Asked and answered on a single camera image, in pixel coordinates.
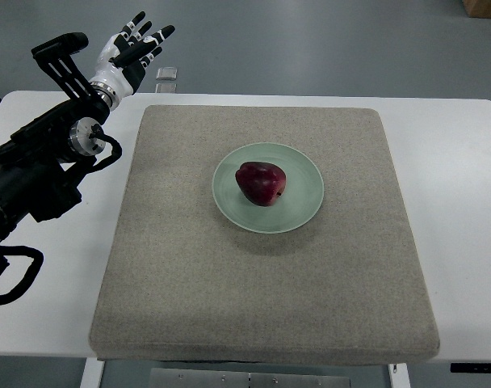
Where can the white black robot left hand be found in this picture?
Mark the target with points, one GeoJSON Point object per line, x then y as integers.
{"type": "Point", "coordinates": [122, 64]}

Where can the dark red apple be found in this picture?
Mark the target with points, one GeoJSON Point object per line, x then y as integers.
{"type": "Point", "coordinates": [262, 183]}

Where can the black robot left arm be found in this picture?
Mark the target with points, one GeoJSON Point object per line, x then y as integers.
{"type": "Point", "coordinates": [40, 166]}

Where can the light green plate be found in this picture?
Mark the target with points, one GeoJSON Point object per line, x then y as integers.
{"type": "Point", "coordinates": [301, 199]}

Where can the upper clear floor marker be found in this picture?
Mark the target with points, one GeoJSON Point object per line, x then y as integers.
{"type": "Point", "coordinates": [167, 73]}

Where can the clear floor marker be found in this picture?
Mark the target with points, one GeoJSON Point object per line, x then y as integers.
{"type": "Point", "coordinates": [165, 87]}
{"type": "Point", "coordinates": [167, 73]}

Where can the lower clear floor marker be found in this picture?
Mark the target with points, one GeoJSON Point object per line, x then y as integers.
{"type": "Point", "coordinates": [165, 87]}

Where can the beige fabric cushion mat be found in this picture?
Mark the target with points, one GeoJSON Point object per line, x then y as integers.
{"type": "Point", "coordinates": [183, 283]}

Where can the brown cardboard box corner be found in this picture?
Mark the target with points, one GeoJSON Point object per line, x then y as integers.
{"type": "Point", "coordinates": [478, 8]}

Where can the black table control panel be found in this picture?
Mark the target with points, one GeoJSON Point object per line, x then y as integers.
{"type": "Point", "coordinates": [480, 368]}

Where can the white table leg frame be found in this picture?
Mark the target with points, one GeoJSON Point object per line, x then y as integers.
{"type": "Point", "coordinates": [92, 374]}

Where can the metal base plate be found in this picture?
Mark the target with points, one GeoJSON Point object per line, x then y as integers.
{"type": "Point", "coordinates": [170, 378]}

